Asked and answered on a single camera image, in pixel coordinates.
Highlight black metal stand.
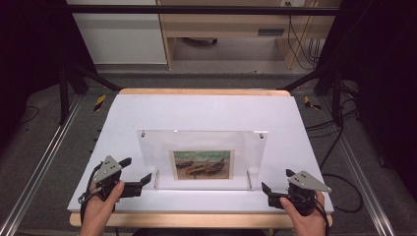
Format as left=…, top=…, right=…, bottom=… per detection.
left=277, top=61, right=346, bottom=128
left=58, top=61, right=123, bottom=126

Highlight black floor cables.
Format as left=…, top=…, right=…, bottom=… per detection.
left=304, top=82, right=362, bottom=171

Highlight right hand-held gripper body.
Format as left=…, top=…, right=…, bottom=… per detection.
left=276, top=169, right=332, bottom=217

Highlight person's left hand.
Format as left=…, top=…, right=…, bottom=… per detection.
left=79, top=180, right=126, bottom=236

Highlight light wooden desk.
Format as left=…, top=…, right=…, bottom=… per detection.
left=155, top=0, right=342, bottom=71

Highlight yellow clamp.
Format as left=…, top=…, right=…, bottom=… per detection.
left=92, top=93, right=107, bottom=113
left=302, top=95, right=323, bottom=112

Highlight black hanging cables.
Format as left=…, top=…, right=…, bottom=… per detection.
left=285, top=1, right=322, bottom=71

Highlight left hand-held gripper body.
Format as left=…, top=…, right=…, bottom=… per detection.
left=92, top=154, right=127, bottom=203

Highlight aluminium floor rail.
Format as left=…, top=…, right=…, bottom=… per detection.
left=0, top=93, right=85, bottom=236
left=318, top=95, right=396, bottom=236

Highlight yellow clamp left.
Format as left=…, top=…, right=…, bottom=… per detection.
left=92, top=93, right=107, bottom=113

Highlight white table mat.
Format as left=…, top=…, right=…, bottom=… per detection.
left=66, top=93, right=335, bottom=214

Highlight boat painting print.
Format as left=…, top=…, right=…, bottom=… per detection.
left=168, top=148, right=236, bottom=182

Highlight black horizontal bar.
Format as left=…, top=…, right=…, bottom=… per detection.
left=63, top=3, right=342, bottom=17

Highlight yellow clamp right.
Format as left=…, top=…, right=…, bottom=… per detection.
left=302, top=95, right=323, bottom=112

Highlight thin black floor cable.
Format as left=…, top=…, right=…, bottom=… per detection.
left=19, top=104, right=40, bottom=125

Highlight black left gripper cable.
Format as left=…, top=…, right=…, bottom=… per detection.
left=78, top=161, right=106, bottom=227

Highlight wooden table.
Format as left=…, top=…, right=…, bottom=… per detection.
left=69, top=88, right=333, bottom=230

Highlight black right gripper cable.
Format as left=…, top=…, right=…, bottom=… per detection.
left=315, top=172, right=365, bottom=236

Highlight white cabinet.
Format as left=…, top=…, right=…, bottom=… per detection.
left=65, top=0, right=168, bottom=66

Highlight person's right hand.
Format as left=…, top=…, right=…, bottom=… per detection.
left=278, top=190, right=328, bottom=236

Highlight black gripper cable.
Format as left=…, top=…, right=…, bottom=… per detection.
left=78, top=161, right=106, bottom=227
left=315, top=172, right=365, bottom=236

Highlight clear acrylic photo frame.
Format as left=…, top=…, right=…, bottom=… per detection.
left=136, top=129, right=270, bottom=192

